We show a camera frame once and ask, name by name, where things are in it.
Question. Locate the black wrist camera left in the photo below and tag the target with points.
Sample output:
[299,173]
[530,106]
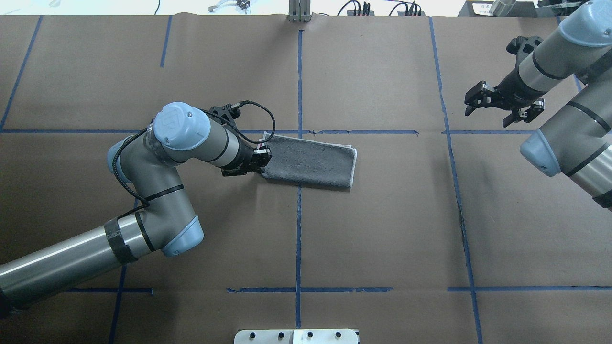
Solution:
[224,115]

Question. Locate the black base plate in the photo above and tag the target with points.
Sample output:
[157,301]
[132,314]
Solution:
[480,8]

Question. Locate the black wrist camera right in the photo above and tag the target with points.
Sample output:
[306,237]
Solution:
[522,45]

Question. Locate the pink towel white trim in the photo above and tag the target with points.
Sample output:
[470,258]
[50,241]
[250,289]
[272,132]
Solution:
[310,162]

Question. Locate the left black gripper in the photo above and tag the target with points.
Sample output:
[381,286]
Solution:
[244,158]

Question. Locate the white mounting pedestal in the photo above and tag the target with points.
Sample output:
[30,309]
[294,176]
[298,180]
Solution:
[298,336]

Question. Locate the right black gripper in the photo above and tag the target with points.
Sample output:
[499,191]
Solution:
[510,86]

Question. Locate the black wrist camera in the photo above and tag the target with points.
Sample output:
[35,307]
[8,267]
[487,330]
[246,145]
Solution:
[224,115]
[522,45]

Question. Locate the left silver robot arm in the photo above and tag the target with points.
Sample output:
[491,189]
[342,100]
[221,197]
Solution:
[145,165]

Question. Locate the aluminium frame post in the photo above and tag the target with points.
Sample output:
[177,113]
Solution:
[299,11]

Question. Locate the silver metal cylinder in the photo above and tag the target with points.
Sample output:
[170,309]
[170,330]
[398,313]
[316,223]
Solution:
[501,8]

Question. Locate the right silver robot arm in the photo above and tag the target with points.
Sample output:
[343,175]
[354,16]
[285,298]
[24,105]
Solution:
[572,141]

